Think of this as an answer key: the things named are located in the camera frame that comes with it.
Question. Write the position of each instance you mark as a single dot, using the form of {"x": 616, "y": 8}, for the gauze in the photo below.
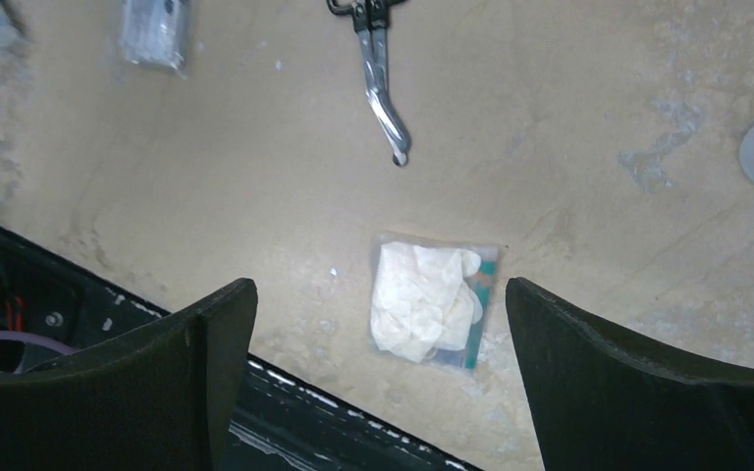
{"x": 430, "y": 298}

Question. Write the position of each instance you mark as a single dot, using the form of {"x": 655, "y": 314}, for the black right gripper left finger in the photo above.
{"x": 158, "y": 397}

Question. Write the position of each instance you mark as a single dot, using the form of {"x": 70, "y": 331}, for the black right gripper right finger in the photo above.
{"x": 603, "y": 397}

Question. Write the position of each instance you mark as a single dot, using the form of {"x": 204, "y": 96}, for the clear bag alcohol pads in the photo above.
{"x": 155, "y": 33}

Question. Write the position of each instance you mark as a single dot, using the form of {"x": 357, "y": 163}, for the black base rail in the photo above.
{"x": 50, "y": 307}

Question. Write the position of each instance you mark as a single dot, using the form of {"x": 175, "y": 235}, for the black handled scissors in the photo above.
{"x": 370, "y": 21}

